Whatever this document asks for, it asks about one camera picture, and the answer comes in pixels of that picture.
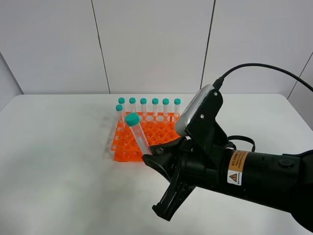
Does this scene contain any teal-capped tube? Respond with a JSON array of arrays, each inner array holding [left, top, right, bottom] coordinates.
[[115, 104, 125, 129], [152, 98, 158, 117], [174, 98, 181, 118], [118, 97, 126, 117], [129, 97, 136, 113], [140, 98, 147, 120], [162, 98, 169, 117]]

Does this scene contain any orange test tube rack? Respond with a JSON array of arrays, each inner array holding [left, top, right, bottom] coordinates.
[[111, 112, 179, 162]]

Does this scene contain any teal-capped tube front left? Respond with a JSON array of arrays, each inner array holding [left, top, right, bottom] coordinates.
[[115, 104, 125, 129]]

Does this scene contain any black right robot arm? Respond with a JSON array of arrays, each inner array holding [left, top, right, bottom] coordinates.
[[142, 137, 313, 230]]

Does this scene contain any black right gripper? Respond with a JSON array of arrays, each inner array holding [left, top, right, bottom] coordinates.
[[142, 137, 232, 221]]

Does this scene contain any black right camera cable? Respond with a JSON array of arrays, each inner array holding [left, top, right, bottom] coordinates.
[[212, 63, 313, 93]]

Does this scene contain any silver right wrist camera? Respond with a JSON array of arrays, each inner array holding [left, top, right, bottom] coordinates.
[[175, 84, 223, 137]]

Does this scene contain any clear tube with teal cap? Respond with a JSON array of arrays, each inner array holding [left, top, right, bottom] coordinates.
[[125, 113, 151, 155]]

